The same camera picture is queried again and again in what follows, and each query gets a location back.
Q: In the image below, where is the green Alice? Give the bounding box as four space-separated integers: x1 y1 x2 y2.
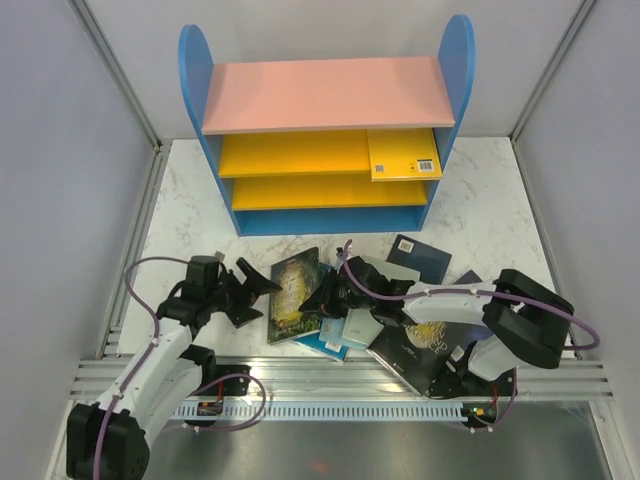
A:
267 247 323 345

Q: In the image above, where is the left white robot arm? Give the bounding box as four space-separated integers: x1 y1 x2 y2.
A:
66 256 281 479

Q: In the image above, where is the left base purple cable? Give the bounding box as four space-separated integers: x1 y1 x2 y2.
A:
182 372 267 434

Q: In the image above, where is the aluminium rail frame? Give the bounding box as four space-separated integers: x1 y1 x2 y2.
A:
70 356 613 402

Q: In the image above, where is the light blue book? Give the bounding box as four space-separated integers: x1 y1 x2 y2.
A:
319 318 345 352

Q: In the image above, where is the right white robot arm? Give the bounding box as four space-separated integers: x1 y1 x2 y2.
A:
299 256 575 399

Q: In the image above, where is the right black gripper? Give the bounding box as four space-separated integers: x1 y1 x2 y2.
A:
299 267 375 319

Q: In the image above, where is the navy blue book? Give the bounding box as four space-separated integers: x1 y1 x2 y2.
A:
386 235 452 285

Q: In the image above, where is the pale grey Gatsby book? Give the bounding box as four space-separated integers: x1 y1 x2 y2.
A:
342 257 421 351

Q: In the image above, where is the black Moon and Sixpence book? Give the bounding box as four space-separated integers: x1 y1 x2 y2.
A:
367 322 481 396

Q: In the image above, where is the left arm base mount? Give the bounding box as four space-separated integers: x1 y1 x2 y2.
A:
197 364 251 417

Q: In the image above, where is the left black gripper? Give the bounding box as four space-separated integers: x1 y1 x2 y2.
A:
205 258 281 328

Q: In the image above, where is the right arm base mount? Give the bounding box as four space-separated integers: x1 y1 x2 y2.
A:
426 360 517 433

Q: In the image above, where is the dark purple blue book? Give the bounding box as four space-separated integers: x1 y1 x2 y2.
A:
449 269 501 364

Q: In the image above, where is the blue pink yellow bookshelf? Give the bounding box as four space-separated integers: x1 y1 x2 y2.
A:
178 14 476 236

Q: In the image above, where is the bright blue book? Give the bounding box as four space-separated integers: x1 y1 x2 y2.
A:
294 321 349 362

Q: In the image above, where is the yellow book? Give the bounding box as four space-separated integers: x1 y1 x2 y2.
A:
367 128 442 181

